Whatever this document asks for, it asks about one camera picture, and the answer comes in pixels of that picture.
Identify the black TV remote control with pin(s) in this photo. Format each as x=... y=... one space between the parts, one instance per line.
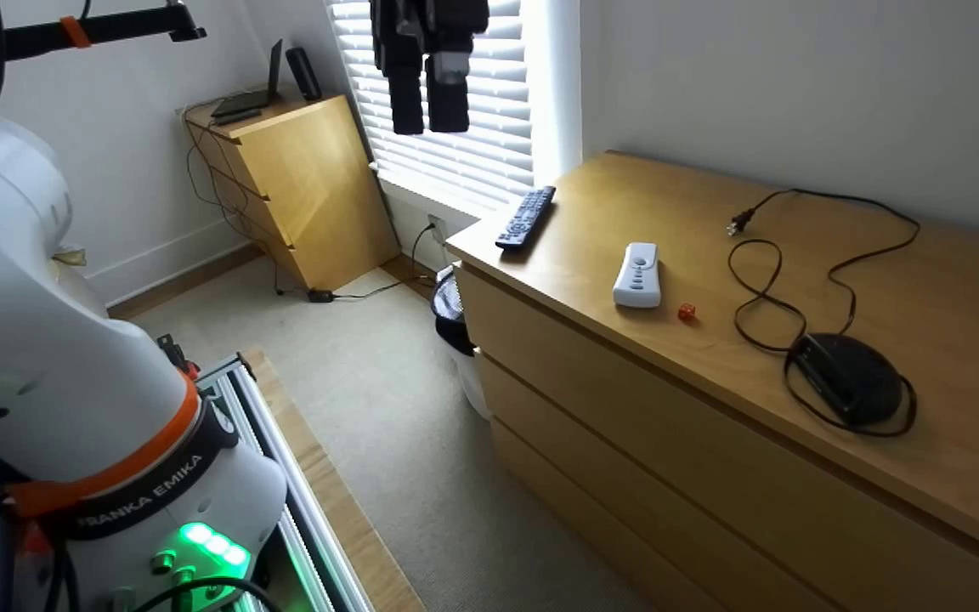
x=526 y=217

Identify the white remote control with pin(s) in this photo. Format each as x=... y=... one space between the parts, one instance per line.
x=639 y=283

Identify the small orange block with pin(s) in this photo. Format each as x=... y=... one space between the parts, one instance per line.
x=687 y=312

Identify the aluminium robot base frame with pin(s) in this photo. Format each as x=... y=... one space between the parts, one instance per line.
x=275 y=546

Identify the long wooden dresser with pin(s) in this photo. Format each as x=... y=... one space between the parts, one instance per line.
x=677 y=450

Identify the black router on cabinet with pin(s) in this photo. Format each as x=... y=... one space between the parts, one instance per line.
x=253 y=102

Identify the black trash bin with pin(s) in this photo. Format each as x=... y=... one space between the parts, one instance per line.
x=446 y=303

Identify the small wooden cabinet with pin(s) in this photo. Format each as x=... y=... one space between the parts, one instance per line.
x=300 y=187

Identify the black overhead camera bar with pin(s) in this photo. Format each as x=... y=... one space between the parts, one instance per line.
x=82 y=32

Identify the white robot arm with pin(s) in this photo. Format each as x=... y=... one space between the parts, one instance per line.
x=117 y=454

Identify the dark hanging clothes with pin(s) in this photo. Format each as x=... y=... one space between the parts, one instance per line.
x=424 y=53

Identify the white window blinds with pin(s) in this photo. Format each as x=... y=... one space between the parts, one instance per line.
x=491 y=161

